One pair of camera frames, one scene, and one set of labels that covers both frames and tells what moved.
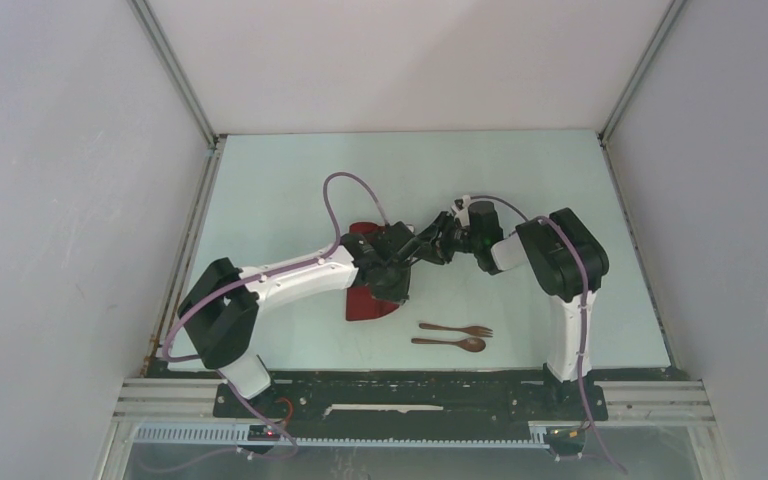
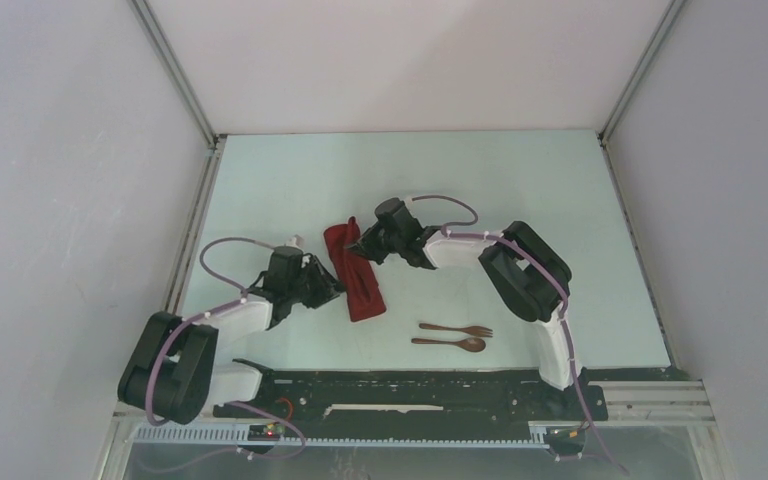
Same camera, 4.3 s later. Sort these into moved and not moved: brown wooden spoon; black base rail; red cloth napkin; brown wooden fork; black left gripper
Moved: black left gripper; red cloth napkin
Not moved: brown wooden fork; brown wooden spoon; black base rail
